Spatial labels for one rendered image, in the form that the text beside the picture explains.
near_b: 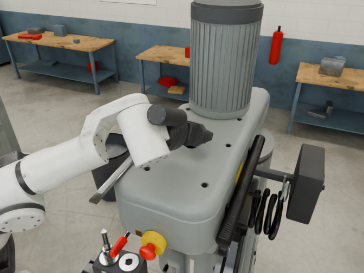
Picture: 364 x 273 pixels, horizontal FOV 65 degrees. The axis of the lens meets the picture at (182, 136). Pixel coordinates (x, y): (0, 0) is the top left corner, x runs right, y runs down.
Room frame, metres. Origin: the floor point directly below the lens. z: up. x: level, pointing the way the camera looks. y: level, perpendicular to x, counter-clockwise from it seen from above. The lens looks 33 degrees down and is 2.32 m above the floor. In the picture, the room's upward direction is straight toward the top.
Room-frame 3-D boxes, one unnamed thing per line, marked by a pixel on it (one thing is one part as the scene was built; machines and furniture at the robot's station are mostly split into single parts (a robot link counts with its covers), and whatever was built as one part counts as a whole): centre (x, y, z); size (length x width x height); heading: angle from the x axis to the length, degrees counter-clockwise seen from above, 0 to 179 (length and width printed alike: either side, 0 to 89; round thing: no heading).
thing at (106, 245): (0.81, 0.34, 1.25); 0.03 x 0.03 x 0.11
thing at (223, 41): (0.86, -0.12, 2.05); 0.20 x 0.20 x 0.32
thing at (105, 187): (0.53, 0.14, 1.89); 0.24 x 0.04 x 0.01; 158
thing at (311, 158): (0.77, -0.45, 1.62); 0.20 x 0.09 x 0.21; 157
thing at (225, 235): (0.60, -0.17, 1.79); 0.45 x 0.04 x 0.04; 157
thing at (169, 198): (0.64, -0.03, 1.81); 0.47 x 0.26 x 0.16; 157
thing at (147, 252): (0.40, 0.07, 1.76); 0.04 x 0.03 x 0.04; 67
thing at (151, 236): (0.42, 0.07, 1.76); 0.06 x 0.02 x 0.06; 67
